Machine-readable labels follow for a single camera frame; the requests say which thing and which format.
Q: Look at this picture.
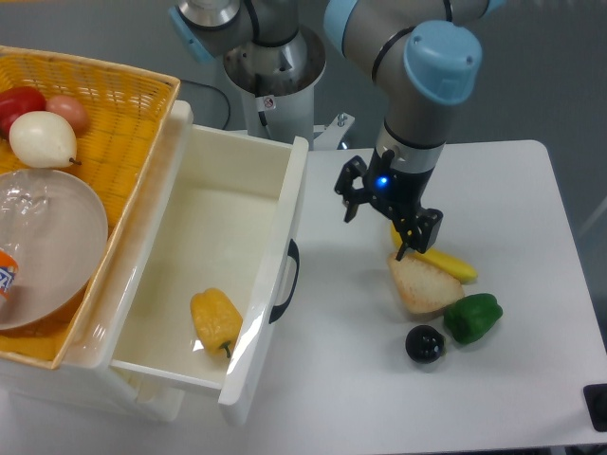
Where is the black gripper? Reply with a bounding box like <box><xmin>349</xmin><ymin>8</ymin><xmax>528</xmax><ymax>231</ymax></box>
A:
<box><xmin>334</xmin><ymin>150</ymin><xmax>443</xmax><ymax>261</ymax></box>

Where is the yellow bell pepper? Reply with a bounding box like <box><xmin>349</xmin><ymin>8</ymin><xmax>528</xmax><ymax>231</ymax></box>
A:
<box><xmin>190</xmin><ymin>288</ymin><xmax>243</xmax><ymax>359</ymax></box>

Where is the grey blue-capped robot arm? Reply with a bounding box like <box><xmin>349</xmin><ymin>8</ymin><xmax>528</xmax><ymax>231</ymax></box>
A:
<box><xmin>169</xmin><ymin>1</ymin><xmax>498</xmax><ymax>254</ymax></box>

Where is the green bell pepper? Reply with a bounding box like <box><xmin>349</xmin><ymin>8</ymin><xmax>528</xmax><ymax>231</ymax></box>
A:
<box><xmin>443</xmin><ymin>293</ymin><xmax>504</xmax><ymax>345</ymax></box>

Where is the open white upper drawer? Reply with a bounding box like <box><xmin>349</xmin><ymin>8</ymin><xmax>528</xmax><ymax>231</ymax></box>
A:
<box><xmin>109</xmin><ymin>123</ymin><xmax>310</xmax><ymax>407</ymax></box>

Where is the white drawer cabinet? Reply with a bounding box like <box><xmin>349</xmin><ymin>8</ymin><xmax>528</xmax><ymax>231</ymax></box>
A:
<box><xmin>0</xmin><ymin>100</ymin><xmax>248</xmax><ymax>427</ymax></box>

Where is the slice of white bread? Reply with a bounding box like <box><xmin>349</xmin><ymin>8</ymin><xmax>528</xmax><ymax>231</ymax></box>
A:
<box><xmin>387</xmin><ymin>253</ymin><xmax>465</xmax><ymax>315</ymax></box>

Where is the yellow banana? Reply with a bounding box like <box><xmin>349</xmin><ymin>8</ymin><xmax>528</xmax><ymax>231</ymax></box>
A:
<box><xmin>411</xmin><ymin>248</ymin><xmax>478</xmax><ymax>283</ymax></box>

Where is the dark purple plum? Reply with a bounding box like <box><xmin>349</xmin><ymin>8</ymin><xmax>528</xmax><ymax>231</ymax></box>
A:
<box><xmin>404</xmin><ymin>324</ymin><xmax>445</xmax><ymax>364</ymax></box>

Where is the black device at table edge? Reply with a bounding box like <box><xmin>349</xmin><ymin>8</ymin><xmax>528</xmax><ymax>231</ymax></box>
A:
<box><xmin>583</xmin><ymin>383</ymin><xmax>607</xmax><ymax>432</ymax></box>

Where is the yellow wicker basket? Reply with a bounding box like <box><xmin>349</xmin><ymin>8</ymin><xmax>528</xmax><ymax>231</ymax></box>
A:
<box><xmin>1</xmin><ymin>45</ymin><xmax>181</xmax><ymax>370</ymax></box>

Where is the beige plate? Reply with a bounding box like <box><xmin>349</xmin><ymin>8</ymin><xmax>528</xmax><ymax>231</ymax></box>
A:
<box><xmin>1</xmin><ymin>169</ymin><xmax>108</xmax><ymax>330</ymax></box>

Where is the clear plastic bottle orange label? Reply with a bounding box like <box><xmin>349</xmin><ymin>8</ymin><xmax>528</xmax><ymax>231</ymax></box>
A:
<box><xmin>1</xmin><ymin>170</ymin><xmax>49</xmax><ymax>323</ymax></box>

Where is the red tomato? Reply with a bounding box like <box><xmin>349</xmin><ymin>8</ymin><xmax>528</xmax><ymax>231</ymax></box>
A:
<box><xmin>0</xmin><ymin>86</ymin><xmax>46</xmax><ymax>139</ymax></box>

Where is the white table clamp bracket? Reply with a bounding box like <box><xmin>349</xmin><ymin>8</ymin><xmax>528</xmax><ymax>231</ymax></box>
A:
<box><xmin>313</xmin><ymin>112</ymin><xmax>356</xmax><ymax>151</ymax></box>

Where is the black drawer handle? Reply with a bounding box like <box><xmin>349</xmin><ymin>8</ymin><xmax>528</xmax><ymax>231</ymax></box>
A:
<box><xmin>268</xmin><ymin>239</ymin><xmax>301</xmax><ymax>324</ymax></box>

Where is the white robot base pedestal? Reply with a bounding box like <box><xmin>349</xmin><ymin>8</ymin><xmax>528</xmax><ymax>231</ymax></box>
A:
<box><xmin>223</xmin><ymin>26</ymin><xmax>326</xmax><ymax>144</ymax></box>

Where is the black cable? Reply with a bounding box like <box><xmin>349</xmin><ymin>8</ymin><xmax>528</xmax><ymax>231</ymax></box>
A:
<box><xmin>179</xmin><ymin>79</ymin><xmax>232</xmax><ymax>130</ymax></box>

